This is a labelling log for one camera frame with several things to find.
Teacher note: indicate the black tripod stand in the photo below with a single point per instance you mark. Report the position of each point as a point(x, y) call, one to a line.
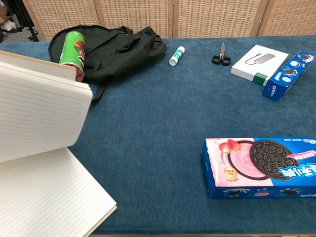
point(27, 22)

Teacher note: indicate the blue table cloth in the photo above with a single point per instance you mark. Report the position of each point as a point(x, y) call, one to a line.
point(160, 123)

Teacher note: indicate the white usb hub box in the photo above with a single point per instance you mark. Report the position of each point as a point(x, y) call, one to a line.
point(256, 63)

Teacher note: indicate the woven wooden folding screen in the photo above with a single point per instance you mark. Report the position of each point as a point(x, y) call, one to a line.
point(197, 17)

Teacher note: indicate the black backpack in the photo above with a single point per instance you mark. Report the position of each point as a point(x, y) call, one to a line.
point(116, 54)

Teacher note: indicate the white green glue stick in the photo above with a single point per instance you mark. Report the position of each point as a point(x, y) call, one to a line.
point(176, 56)

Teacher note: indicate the beige notepad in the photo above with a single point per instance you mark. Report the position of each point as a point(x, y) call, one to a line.
point(37, 148)

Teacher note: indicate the long blue oreo box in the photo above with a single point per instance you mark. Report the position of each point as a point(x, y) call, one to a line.
point(284, 79)

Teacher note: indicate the pink blue oreo box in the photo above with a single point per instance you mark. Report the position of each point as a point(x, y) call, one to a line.
point(247, 168)

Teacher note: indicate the green chips can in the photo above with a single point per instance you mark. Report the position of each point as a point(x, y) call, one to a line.
point(71, 51)

